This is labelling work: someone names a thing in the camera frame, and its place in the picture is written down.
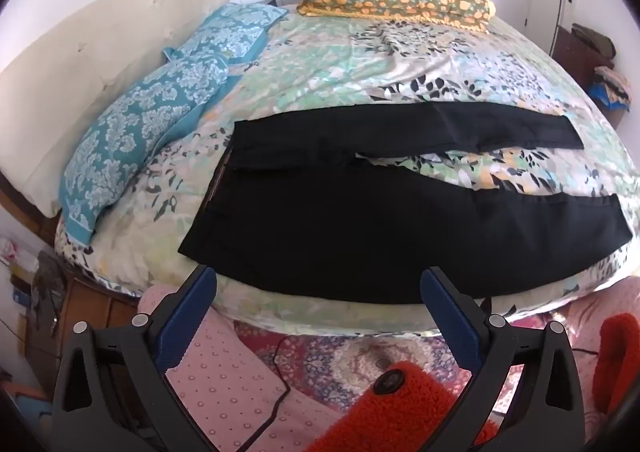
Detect pile of folded clothes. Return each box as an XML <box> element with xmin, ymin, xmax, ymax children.
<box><xmin>587</xmin><ymin>65</ymin><xmax>633</xmax><ymax>110</ymax></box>

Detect olive cloth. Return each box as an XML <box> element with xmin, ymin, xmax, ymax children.
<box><xmin>572</xmin><ymin>22</ymin><xmax>616</xmax><ymax>58</ymax></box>

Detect person's pink dotted pajamas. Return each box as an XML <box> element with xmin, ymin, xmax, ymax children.
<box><xmin>137</xmin><ymin>277</ymin><xmax>640</xmax><ymax>452</ymax></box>

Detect black pants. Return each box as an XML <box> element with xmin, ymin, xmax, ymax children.
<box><xmin>177</xmin><ymin>102</ymin><xmax>633</xmax><ymax>305</ymax></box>

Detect person's red fleece jacket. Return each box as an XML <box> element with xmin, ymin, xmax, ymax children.
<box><xmin>310</xmin><ymin>312</ymin><xmax>640</xmax><ymax>452</ymax></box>

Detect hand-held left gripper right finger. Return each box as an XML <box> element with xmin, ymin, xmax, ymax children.
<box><xmin>420</xmin><ymin>266</ymin><xmax>601</xmax><ymax>452</ymax></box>

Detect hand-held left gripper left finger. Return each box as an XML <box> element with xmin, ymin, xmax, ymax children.
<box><xmin>51</xmin><ymin>265</ymin><xmax>218</xmax><ymax>452</ymax></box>

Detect black cable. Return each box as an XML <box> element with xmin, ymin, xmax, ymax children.
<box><xmin>245</xmin><ymin>335</ymin><xmax>321</xmax><ymax>452</ymax></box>

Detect large blue patterned pillow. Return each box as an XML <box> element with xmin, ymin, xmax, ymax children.
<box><xmin>59</xmin><ymin>50</ymin><xmax>236</xmax><ymax>245</ymax></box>

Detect cream padded headboard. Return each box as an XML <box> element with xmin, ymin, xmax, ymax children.
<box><xmin>0</xmin><ymin>0</ymin><xmax>231</xmax><ymax>219</ymax></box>

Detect dark wooden cabinet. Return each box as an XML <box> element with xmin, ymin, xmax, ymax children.
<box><xmin>550</xmin><ymin>25</ymin><xmax>616</xmax><ymax>78</ymax></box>

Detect floral leaf-print bedsheet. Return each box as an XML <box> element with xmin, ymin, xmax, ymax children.
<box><xmin>54</xmin><ymin>2</ymin><xmax>640</xmax><ymax>338</ymax></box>

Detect small blue patterned pillow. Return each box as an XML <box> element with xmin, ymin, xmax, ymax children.
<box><xmin>162</xmin><ymin>3</ymin><xmax>290</xmax><ymax>70</ymax></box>

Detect patterned rug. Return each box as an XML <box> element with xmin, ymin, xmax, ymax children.
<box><xmin>235</xmin><ymin>322</ymin><xmax>526</xmax><ymax>413</ymax></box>

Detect wooden nightstand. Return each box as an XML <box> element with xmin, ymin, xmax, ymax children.
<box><xmin>30</xmin><ymin>277</ymin><xmax>141</xmax><ymax>383</ymax></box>

